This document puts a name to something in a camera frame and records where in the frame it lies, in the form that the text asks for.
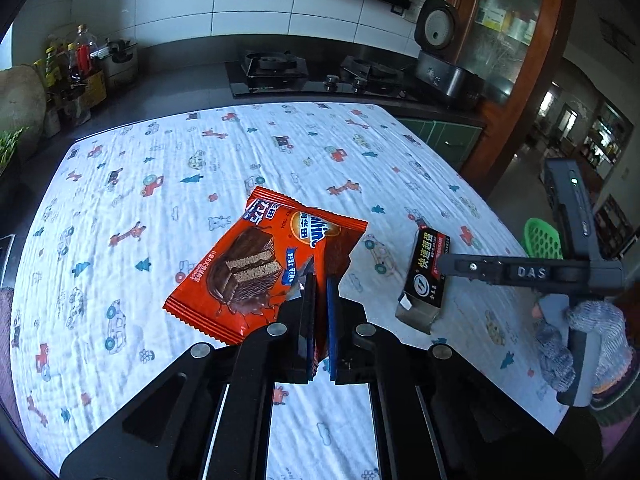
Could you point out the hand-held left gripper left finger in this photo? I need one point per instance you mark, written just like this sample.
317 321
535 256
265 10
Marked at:
310 330

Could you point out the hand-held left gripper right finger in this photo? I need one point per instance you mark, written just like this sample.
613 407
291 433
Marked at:
332 330

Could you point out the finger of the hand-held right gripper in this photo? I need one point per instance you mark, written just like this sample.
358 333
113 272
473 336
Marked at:
500 270

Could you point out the green plastic basket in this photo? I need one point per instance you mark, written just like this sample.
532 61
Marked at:
540 237

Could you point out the small black box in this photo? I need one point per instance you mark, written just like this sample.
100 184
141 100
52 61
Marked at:
425 270

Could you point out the orange chocolate cake packet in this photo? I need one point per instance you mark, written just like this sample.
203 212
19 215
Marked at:
250 260

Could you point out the person's right hand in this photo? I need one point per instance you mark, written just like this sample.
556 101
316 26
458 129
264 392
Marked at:
607 330

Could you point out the green cupboard doors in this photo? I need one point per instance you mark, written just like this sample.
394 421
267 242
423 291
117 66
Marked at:
450 135

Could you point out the wooden glass cabinet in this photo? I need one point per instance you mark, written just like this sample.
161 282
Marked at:
552 35

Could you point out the black rice cooker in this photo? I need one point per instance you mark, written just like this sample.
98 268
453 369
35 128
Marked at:
440 75

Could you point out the printed white blanket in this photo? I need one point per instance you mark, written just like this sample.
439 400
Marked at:
125 185

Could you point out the black gas stove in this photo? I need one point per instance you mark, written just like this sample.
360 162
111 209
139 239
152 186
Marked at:
280 67

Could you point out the purple cloth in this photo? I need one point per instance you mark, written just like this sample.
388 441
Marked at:
5 335

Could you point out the steel pot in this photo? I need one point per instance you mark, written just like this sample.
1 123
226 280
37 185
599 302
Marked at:
122 67

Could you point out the row of condiment bottles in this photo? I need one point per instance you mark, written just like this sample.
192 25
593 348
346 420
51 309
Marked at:
75 70

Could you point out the tray of green vegetables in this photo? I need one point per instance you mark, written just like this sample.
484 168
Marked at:
10 147

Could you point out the large beige sack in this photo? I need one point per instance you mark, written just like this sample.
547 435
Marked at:
20 100

